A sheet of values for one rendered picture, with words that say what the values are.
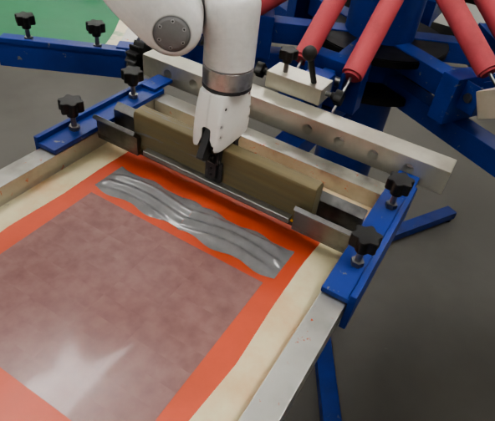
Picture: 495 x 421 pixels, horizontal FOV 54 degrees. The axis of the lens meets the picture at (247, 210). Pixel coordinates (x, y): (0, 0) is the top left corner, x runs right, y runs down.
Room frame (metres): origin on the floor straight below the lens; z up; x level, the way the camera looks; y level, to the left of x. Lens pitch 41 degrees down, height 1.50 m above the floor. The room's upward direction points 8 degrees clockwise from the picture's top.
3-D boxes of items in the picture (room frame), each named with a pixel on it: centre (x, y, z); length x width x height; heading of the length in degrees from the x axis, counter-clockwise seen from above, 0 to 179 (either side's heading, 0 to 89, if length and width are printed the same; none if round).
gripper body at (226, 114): (0.67, 0.06, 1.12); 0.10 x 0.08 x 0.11; 155
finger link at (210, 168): (0.64, 0.07, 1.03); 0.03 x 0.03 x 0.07; 65
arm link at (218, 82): (0.67, 0.05, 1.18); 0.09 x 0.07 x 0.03; 155
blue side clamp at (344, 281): (0.57, -0.20, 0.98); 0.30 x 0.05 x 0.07; 154
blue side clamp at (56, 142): (0.81, 0.30, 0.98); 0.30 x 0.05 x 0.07; 154
